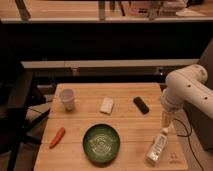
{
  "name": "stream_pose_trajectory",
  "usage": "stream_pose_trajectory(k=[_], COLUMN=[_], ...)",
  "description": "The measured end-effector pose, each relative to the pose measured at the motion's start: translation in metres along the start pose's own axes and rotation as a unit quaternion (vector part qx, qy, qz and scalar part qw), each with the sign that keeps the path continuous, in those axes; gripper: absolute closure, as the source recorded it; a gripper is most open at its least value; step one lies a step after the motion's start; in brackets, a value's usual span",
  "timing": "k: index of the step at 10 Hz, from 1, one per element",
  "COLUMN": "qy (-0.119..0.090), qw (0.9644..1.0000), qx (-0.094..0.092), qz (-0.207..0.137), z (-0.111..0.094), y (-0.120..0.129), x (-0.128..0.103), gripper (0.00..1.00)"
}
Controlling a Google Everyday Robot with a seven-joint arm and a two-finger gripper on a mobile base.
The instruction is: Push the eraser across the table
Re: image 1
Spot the black eraser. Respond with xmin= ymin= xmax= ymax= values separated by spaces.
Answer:
xmin=133 ymin=97 xmax=149 ymax=114

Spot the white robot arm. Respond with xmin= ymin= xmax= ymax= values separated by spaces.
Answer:
xmin=159 ymin=64 xmax=213 ymax=128

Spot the white plastic bottle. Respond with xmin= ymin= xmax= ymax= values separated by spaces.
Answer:
xmin=145 ymin=128 xmax=168 ymax=166

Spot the green bowl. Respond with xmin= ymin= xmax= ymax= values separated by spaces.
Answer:
xmin=82 ymin=124 xmax=120 ymax=164

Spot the white paper cup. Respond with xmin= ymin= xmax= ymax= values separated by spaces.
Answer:
xmin=59 ymin=89 xmax=75 ymax=110

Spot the orange carrot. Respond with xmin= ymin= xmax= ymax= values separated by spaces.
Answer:
xmin=49 ymin=127 xmax=65 ymax=149

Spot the black chair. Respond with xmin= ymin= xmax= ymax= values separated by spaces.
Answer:
xmin=0 ymin=61 xmax=49 ymax=171

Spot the black cable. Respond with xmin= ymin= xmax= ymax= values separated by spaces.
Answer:
xmin=173 ymin=117 xmax=205 ymax=171

